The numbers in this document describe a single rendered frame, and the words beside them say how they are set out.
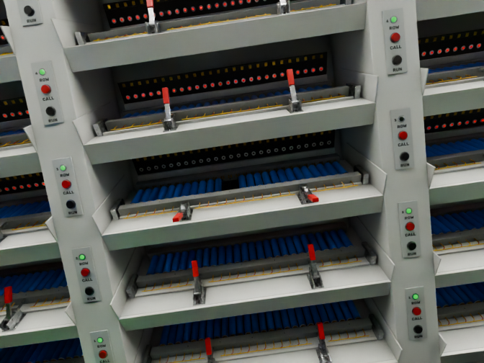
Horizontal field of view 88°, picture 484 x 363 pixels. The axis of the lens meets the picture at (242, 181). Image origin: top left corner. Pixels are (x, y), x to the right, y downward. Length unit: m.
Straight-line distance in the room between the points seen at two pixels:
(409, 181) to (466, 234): 0.24
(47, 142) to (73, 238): 0.20
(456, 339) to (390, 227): 0.34
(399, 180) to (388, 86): 0.19
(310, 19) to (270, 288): 0.57
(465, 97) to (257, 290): 0.60
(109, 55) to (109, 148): 0.19
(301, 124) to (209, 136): 0.19
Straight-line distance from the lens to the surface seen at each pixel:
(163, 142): 0.55
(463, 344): 0.86
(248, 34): 0.58
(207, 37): 0.58
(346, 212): 0.59
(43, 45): 0.69
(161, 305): 0.66
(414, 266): 0.69
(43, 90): 0.66
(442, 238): 0.78
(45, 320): 0.80
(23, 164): 0.70
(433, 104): 0.67
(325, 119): 0.56
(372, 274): 0.67
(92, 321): 0.71
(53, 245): 0.69
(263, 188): 0.57
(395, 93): 0.62
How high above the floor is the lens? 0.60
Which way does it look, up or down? 6 degrees down
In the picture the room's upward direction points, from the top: 8 degrees counter-clockwise
